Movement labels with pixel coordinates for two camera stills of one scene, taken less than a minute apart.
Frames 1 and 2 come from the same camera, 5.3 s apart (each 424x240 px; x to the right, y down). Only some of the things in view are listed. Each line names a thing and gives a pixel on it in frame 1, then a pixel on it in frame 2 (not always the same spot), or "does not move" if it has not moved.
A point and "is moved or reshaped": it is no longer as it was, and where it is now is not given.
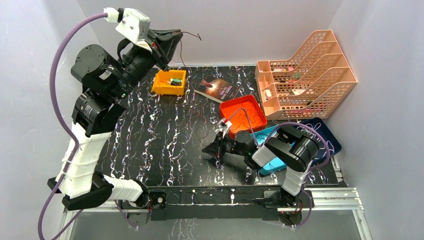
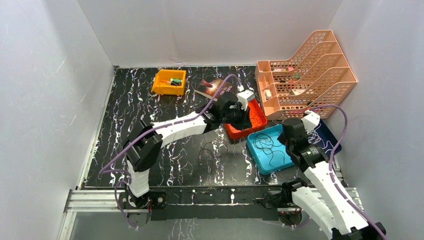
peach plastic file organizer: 310,84 does not move
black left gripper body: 159,52 to 243,118
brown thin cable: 180,35 is moved or reshaped
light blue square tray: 273,165 does not move
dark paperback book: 218,90 does not move
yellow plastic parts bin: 158,88 does not move
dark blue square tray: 318,124 does not move
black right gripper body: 230,147 to 287,146
